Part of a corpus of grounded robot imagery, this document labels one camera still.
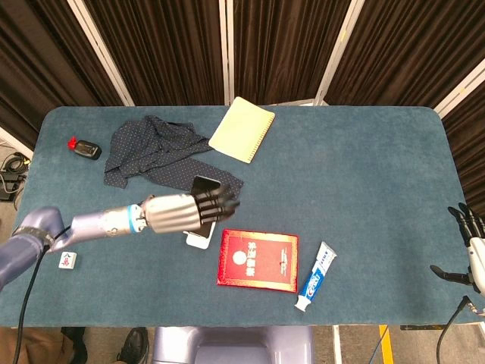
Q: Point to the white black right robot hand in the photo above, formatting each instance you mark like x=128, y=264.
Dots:
x=478, y=261

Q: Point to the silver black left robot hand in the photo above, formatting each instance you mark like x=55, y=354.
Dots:
x=170, y=212

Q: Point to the black smartphone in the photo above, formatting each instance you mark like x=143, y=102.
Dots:
x=204, y=184

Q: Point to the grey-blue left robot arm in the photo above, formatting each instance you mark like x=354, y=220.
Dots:
x=94, y=225

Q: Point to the white folding phone stand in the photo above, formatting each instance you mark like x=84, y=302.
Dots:
x=199, y=242

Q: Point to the navy dotted shirt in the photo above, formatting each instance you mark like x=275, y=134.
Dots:
x=151, y=151

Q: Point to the red gold certificate folder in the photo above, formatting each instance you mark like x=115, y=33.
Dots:
x=257, y=261

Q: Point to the black bottle with red cap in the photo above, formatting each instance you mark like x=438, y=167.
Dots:
x=89, y=149

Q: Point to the yellow spiral notebook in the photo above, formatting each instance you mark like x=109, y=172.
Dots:
x=240, y=129

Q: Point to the brown pleated curtain panel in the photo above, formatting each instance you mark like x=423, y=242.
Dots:
x=280, y=49
x=470, y=151
x=45, y=57
x=409, y=49
x=163, y=49

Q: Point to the white mahjong tile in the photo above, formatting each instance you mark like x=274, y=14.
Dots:
x=68, y=259

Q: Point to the yellow floor tape strip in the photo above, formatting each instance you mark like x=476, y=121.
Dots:
x=385, y=345

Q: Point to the black leather shoe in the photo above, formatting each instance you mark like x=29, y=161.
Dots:
x=132, y=345

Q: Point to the blue white toothpaste tube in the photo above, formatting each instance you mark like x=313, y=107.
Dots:
x=316, y=278

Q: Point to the black power adapter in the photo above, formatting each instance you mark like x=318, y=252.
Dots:
x=9, y=186

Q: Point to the blue felt table cover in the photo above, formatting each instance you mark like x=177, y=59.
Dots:
x=341, y=170

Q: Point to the white screen frame post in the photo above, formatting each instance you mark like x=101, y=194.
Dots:
x=460, y=89
x=97, y=53
x=15, y=142
x=335, y=53
x=223, y=53

